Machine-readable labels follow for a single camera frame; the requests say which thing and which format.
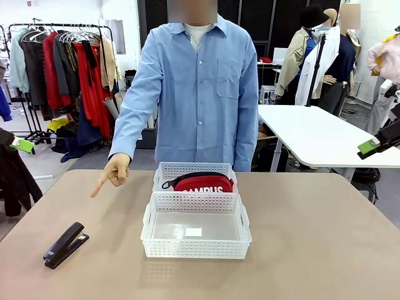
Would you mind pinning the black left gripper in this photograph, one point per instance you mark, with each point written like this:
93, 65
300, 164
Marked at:
5, 137

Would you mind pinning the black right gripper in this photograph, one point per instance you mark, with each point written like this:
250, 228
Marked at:
390, 132

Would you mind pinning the red CAMPUS pencil case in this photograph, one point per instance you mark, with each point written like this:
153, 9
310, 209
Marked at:
203, 184

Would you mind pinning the person's left forearm blue sleeve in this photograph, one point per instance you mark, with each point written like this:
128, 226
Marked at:
247, 140

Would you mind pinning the person's right forearm blue sleeve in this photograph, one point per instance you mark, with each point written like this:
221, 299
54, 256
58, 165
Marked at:
126, 131

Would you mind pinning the person's right hand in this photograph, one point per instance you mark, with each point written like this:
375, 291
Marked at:
116, 170

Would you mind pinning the black bag under table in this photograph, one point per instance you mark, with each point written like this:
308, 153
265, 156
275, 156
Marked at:
367, 181

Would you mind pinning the black cloth bundle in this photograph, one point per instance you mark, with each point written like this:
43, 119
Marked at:
15, 181

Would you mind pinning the yellow garment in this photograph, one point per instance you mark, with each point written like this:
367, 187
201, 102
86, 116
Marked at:
57, 125

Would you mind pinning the white table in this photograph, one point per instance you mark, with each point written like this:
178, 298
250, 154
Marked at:
312, 131

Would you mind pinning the dark blue denim garment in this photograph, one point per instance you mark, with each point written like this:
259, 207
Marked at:
89, 134

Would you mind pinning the dark grey coat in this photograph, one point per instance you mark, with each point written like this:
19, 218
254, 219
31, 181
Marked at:
32, 72

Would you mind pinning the red jacket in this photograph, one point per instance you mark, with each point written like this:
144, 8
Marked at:
53, 75

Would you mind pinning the long red dress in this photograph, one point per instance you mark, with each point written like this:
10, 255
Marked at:
93, 103

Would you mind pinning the pale mint coat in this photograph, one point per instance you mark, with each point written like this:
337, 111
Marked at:
17, 62

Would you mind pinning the grey jacket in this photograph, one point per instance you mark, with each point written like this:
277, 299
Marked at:
64, 68

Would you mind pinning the mannequin in navy dress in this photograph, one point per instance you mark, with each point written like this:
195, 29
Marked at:
343, 62

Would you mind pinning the figure in pink top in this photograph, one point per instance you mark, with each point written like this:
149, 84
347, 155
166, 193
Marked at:
382, 56

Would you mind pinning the bundle of paper rolls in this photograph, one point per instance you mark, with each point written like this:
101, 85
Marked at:
111, 104

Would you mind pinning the black metal clothing rack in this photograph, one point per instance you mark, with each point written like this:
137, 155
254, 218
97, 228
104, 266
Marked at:
106, 93

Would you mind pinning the black tripod pole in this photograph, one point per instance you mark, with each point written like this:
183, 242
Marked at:
317, 62

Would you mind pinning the white lab coat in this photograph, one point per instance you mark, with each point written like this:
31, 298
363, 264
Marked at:
326, 56

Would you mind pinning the black stapler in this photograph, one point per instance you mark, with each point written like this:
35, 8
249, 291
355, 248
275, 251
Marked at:
64, 245

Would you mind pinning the mannequin with beige trench coat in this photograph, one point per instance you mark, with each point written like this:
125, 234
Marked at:
290, 62

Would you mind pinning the beige garment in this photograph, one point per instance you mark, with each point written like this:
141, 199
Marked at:
109, 62

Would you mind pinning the grey storage bin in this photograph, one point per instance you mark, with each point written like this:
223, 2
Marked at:
148, 137

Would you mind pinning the red cloth item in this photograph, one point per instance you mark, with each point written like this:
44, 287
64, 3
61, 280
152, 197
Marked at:
265, 59

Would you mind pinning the black hat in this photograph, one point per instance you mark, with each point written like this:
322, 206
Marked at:
312, 15

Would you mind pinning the person torso in blue shirt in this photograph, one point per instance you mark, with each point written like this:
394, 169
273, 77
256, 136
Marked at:
203, 100

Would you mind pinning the small white perforated plastic basket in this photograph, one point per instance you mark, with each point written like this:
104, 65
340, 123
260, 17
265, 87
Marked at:
193, 167

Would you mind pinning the large white perforated plastic basket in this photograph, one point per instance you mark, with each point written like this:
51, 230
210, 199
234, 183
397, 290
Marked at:
195, 247

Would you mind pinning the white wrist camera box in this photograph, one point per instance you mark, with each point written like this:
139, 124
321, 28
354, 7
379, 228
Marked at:
386, 88

